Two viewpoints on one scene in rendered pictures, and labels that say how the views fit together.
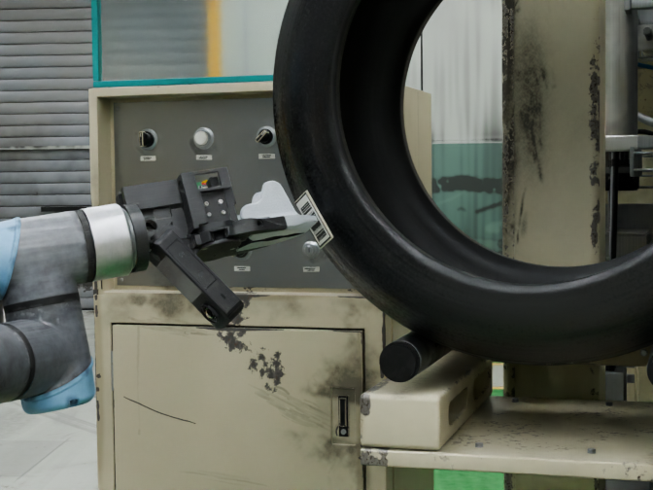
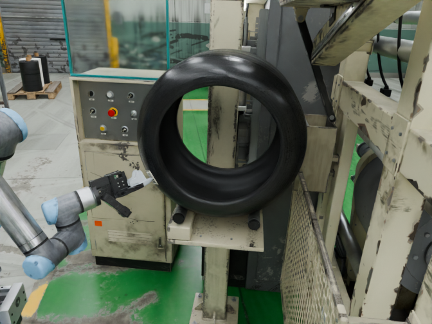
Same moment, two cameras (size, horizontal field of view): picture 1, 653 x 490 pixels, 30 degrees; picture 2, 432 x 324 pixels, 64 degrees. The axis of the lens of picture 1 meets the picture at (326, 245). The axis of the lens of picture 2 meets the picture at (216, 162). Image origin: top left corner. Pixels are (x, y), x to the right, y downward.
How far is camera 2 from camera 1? 0.54 m
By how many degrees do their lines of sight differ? 23
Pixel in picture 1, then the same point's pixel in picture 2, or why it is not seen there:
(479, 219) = (192, 47)
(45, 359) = (71, 246)
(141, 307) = (93, 146)
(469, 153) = (189, 26)
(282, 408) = not seen: hidden behind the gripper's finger
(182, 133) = (102, 92)
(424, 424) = (185, 234)
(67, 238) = (74, 205)
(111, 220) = (87, 196)
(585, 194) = (231, 144)
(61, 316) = (74, 228)
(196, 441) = not seen: hidden behind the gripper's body
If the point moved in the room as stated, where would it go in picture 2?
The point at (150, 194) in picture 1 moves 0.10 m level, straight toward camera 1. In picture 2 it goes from (99, 182) to (100, 197)
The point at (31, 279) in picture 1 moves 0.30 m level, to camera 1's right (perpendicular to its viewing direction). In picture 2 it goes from (63, 220) to (162, 213)
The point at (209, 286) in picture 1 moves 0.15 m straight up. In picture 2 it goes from (121, 209) to (117, 168)
